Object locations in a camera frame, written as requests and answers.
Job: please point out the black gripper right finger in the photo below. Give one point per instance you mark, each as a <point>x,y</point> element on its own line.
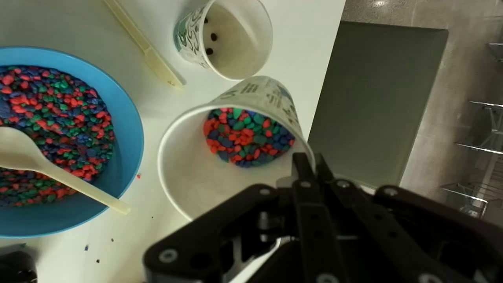
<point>398,230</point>

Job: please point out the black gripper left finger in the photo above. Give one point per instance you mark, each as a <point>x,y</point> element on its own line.
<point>308,230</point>

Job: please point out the colourful beads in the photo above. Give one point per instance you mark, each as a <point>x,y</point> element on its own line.
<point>57,111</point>
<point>246,136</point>

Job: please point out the paper cup with beads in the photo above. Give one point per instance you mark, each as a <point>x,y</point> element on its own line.
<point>194,167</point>

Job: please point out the empty printed paper cup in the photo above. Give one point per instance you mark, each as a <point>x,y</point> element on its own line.
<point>236,48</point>

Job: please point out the blue plastic bowl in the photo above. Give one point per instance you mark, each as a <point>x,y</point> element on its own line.
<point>126,136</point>

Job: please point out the grey chair seat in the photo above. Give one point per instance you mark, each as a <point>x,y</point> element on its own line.
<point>371,104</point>

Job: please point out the white plastic spoon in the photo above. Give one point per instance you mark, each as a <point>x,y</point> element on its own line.
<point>21,151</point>

